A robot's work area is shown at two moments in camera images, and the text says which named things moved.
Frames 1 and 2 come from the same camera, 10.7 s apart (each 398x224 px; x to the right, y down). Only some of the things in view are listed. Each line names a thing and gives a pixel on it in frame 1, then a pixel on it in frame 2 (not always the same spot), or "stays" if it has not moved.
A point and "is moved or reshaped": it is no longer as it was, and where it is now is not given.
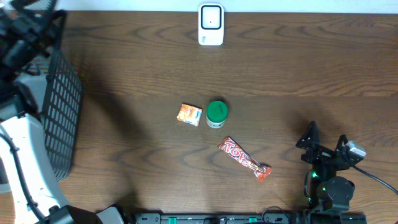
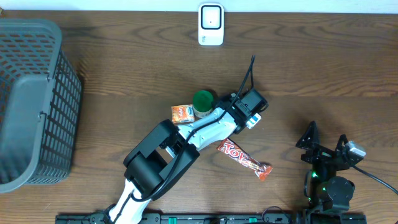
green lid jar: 216,113 is moved or reshaped
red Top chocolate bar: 233,149 stays
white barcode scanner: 211,24 stays
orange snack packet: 189,114 is moved or reshaped
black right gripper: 321,152 stays
